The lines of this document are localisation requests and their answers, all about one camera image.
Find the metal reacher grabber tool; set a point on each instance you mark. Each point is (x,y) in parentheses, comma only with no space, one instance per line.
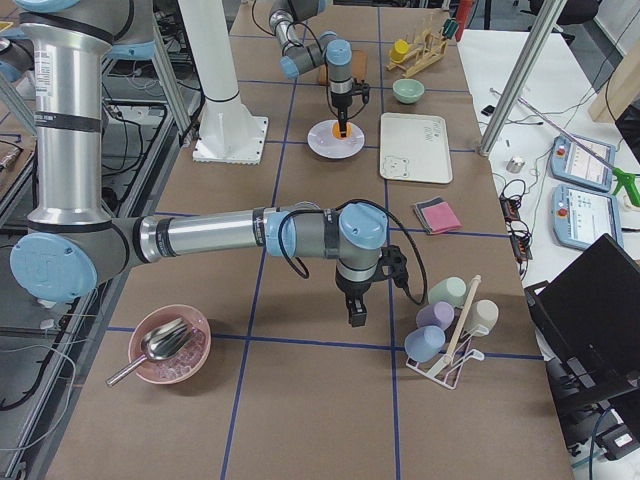
(625,180)

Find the yellow mug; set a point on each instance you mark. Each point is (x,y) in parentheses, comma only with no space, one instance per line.
(399,51)

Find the cream bear tray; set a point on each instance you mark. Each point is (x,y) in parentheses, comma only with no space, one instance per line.
(414,147)

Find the white wire cup rack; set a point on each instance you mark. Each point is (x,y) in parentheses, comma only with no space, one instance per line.
(444,368)

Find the pink cloth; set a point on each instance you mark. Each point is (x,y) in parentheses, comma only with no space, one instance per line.
(453,221)

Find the brown wooden tray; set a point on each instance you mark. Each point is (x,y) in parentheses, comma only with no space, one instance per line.
(358,66)

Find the black laptop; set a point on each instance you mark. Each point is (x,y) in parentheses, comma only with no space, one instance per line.
(589,313)

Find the lower teach pendant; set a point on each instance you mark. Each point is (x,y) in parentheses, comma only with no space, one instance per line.
(581,216)

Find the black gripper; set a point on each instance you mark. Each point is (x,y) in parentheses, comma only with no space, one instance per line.
(352,291)
(340,102)

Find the dark green mug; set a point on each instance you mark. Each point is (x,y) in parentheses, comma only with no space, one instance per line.
(449,28)

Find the red fire extinguisher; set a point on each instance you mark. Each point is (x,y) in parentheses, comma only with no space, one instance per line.
(462,13)

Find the beige cup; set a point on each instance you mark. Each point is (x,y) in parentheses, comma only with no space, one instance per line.
(482,313)

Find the upper teach pendant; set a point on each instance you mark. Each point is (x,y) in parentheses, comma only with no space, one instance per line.
(571,163)

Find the white round plate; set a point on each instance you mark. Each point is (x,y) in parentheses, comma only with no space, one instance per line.
(324,139)

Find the metal scoop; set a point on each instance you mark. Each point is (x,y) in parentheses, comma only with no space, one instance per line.
(162,343)

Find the grey cloth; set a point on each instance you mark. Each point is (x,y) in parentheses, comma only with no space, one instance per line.
(425,206)

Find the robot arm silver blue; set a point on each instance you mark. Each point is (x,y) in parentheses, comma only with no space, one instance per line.
(73,244)
(328,49)

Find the teach pendant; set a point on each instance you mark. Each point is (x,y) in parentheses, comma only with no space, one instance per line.
(581,216)
(571,163)

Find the light green cup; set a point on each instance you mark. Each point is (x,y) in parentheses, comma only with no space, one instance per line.
(451,290)

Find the small metal cylinder weight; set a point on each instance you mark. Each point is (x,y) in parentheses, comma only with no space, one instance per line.
(515,164)

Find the blue cup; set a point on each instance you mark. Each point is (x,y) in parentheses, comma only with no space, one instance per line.
(424,343)

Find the wooden dish rack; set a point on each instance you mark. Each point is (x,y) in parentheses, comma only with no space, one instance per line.
(427,47)

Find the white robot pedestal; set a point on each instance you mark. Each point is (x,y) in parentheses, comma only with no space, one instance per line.
(228,132)

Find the pink bowl with ice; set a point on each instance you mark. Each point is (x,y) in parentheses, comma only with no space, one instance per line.
(181,354)

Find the aluminium frame post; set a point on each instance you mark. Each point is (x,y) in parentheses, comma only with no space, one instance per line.
(536,40)

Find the orange fruit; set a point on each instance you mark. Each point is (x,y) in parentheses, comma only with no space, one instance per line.
(341,133)

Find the green ceramic bowl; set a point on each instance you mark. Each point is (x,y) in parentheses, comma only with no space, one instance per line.
(408,91)

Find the purple cup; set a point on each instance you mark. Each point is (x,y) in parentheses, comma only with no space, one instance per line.
(440,314)

